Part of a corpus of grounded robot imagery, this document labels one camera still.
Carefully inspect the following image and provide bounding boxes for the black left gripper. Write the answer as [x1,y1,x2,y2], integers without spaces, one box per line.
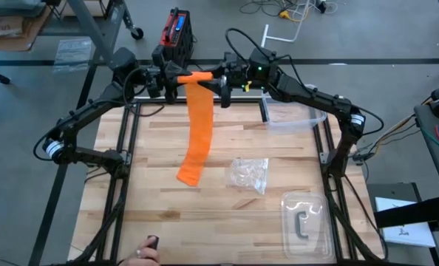
[144,46,188,105]

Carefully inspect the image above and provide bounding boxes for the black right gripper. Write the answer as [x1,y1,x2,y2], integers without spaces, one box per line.
[200,51,251,109]

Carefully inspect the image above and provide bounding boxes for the orange elastic bandage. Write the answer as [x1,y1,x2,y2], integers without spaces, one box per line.
[176,71,215,188]

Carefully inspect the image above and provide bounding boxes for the red black battery pack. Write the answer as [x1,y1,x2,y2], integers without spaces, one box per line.
[159,7,197,69]

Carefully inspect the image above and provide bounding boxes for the black caster wheel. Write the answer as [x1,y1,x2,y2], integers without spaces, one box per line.
[129,26,145,41]

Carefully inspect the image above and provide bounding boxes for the white T-shaped pipe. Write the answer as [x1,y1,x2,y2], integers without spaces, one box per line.
[259,0,312,50]

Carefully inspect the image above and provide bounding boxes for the clear plastic storage bin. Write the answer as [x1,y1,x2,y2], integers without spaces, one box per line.
[259,92,328,136]

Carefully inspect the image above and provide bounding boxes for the grey metal table leg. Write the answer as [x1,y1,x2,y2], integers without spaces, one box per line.
[67,0,132,71]

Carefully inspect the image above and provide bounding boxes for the crumpled clear plastic bag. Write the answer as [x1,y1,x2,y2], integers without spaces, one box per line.
[228,157,270,196]

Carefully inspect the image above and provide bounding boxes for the flat clear plastic bag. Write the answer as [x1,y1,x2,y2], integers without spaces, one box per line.
[52,35,94,74]

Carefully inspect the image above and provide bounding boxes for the flattened cardboard box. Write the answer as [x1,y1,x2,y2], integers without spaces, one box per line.
[0,5,55,52]

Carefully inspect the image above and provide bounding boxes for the grey green bag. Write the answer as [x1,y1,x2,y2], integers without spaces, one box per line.
[0,0,49,18]

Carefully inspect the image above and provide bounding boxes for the person's hand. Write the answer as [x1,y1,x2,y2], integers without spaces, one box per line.
[120,236,162,266]

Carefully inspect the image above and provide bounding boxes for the dark grey stand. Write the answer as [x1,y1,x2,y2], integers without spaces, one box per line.
[366,181,423,208]

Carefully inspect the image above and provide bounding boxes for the white box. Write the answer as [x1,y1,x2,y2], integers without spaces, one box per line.
[374,197,437,248]

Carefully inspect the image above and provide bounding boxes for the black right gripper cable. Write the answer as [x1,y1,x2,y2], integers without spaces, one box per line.
[225,27,265,60]

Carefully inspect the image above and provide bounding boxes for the yellow cable plug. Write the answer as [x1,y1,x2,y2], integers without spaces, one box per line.
[277,9,311,24]

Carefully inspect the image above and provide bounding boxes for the floor cable tangle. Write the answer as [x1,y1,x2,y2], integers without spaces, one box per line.
[239,0,348,23]

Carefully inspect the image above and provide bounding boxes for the clear lid with grey handle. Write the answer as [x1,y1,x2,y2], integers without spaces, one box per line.
[280,190,335,262]

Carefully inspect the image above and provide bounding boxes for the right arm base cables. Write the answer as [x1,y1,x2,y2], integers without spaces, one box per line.
[350,112,422,166]

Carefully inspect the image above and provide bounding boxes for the black strap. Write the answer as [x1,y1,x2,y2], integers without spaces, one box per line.
[373,194,439,229]

